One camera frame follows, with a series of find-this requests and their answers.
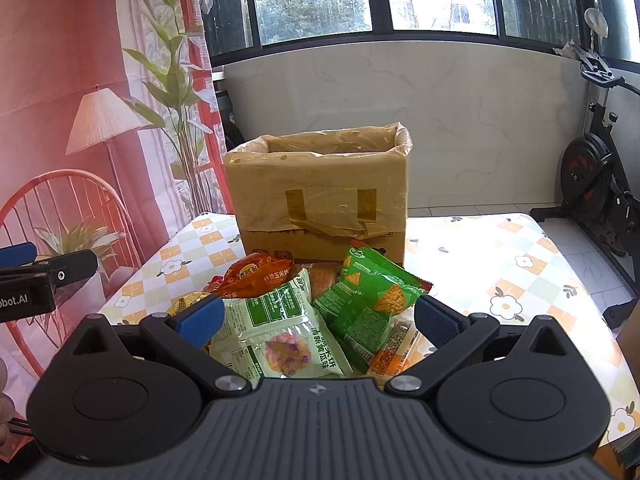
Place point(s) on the white hanging bag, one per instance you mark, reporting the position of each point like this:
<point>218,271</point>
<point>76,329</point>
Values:
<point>596,22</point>

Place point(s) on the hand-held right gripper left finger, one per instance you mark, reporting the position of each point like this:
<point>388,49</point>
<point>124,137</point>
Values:
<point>200,317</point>

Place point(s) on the black framed window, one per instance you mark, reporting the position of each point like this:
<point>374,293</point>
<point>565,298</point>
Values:
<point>320,5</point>

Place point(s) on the dark green chip packet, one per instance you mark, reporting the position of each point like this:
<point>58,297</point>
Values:
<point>365,300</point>

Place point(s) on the clear cracker packet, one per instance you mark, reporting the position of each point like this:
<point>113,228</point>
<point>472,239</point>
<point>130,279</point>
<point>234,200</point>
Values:
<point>395,352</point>

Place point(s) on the brown pastry packet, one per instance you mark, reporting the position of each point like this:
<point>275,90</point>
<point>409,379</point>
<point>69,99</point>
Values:
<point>325,280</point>

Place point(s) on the floral chequered tablecloth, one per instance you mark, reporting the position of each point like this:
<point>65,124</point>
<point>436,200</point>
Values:
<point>500,260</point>

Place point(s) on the printed backdrop cloth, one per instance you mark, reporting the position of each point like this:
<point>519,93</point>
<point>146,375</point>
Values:
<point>60,60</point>

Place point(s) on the brown cardboard box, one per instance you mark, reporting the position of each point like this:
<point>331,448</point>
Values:
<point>320,185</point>

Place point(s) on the person's left hand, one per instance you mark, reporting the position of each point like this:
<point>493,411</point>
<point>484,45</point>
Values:
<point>3,410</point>

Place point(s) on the black exercise bike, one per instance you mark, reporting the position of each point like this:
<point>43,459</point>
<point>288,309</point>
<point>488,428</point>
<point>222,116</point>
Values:
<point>585,170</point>

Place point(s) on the yellow snack packet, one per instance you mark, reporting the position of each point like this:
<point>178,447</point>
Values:
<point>185,304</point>

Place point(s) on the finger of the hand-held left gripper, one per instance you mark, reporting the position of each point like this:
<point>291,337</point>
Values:
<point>65,267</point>
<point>17,254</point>

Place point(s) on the orange snack packet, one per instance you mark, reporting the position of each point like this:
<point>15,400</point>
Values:
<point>255,272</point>

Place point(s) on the pale green snack packet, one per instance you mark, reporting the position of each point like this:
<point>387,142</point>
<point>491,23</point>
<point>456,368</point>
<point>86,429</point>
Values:
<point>280,320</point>

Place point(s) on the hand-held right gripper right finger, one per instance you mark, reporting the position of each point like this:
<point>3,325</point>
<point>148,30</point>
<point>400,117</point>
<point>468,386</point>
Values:
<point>437,322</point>

